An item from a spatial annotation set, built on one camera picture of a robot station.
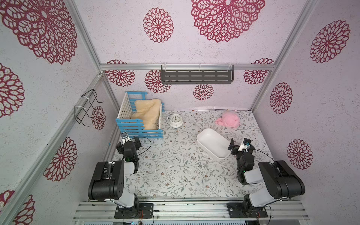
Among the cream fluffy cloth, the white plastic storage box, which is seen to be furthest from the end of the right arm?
the cream fluffy cloth

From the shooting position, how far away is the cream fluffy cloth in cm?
105

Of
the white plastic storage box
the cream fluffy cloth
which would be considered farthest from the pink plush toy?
the cream fluffy cloth

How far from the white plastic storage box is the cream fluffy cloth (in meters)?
0.34

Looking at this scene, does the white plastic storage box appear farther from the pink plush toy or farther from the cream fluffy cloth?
the cream fluffy cloth

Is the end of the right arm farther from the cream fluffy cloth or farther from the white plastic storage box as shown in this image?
the cream fluffy cloth

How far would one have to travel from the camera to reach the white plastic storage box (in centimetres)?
92
